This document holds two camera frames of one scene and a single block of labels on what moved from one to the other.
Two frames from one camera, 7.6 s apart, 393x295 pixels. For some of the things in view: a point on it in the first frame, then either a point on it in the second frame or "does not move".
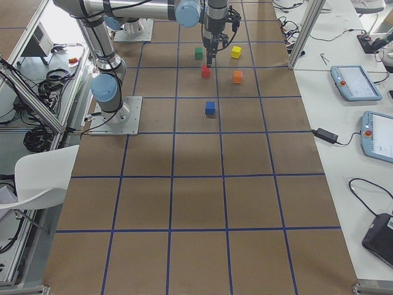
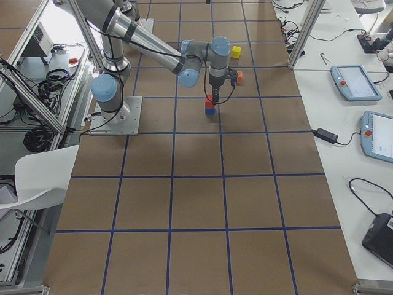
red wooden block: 206,72 -> 209,104
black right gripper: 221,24 -> 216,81
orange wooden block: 237,77 does not move
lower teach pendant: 376,135 does not move
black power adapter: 326,134 does not move
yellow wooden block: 236,51 does not move
